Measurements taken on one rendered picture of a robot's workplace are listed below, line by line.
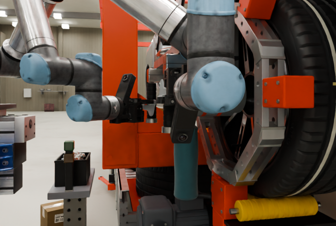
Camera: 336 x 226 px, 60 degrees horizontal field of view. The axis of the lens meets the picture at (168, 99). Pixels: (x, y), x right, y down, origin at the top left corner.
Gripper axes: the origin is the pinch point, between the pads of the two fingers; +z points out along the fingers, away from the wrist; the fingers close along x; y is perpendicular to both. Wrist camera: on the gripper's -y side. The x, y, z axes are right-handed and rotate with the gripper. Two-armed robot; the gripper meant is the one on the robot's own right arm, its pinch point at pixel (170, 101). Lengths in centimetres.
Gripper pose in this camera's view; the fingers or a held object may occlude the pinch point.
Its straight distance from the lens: 75.7
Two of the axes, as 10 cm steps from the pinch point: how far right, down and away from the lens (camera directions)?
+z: -2.1, 0.0, 9.8
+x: -9.8, -0.1, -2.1
